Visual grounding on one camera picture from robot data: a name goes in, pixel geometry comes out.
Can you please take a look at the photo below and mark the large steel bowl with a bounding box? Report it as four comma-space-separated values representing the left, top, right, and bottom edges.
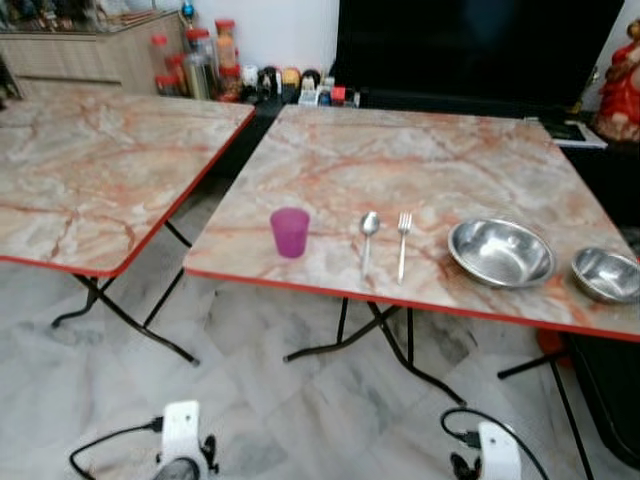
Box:
447, 218, 557, 290

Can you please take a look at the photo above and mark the black chair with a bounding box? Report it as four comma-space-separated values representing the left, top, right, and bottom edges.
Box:
565, 335, 640, 471

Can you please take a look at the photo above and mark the steel fork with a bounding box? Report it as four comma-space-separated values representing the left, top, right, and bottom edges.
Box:
396, 211, 414, 285

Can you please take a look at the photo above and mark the pink plastic cup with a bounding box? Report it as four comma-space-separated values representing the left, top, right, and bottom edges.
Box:
270, 207, 312, 260

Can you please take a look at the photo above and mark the small steel bowl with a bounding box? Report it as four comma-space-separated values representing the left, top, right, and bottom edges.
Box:
571, 247, 640, 305

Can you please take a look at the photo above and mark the steel spoon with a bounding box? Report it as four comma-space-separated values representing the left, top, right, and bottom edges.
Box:
359, 211, 382, 279

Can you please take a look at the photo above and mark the marble folding table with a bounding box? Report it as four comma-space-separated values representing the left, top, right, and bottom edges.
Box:
0, 95, 257, 366
184, 103, 640, 406

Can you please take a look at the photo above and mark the white tray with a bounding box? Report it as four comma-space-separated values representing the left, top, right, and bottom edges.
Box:
540, 118, 607, 149

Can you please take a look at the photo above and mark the small red-lid jar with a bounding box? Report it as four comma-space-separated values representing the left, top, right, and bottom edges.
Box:
218, 65, 243, 101
153, 73, 181, 97

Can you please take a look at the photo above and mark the black figurine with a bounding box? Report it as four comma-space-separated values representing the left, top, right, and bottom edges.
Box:
258, 66, 281, 101

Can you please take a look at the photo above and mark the steel tumbler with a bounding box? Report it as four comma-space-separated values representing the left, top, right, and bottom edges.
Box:
184, 52, 213, 101

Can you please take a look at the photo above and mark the red seated statue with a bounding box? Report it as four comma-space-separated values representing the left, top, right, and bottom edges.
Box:
592, 20, 640, 143

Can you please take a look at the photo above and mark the tall red-lid plastic jar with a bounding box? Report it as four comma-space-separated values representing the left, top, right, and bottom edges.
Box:
150, 33, 171, 76

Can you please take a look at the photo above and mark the orange-filled red-lid jar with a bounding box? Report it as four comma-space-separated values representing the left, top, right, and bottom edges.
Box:
213, 18, 238, 71

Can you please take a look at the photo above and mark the clear red-lid plastic jar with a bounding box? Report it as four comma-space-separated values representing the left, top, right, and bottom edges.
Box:
186, 27, 213, 59

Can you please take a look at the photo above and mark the wooden cabinet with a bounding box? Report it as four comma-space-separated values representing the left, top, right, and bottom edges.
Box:
0, 10, 186, 98

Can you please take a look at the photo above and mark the black television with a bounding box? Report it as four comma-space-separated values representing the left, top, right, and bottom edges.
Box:
330, 0, 627, 111

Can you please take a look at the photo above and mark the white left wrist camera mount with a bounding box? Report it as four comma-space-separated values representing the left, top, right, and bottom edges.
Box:
160, 401, 206, 471

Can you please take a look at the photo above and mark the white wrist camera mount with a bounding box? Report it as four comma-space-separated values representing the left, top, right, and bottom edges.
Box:
478, 421, 523, 480
160, 401, 206, 471

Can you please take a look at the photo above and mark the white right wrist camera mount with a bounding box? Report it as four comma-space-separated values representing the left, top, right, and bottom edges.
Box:
478, 421, 523, 480

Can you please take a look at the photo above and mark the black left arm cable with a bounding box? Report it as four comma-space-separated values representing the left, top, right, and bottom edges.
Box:
68, 420, 166, 480

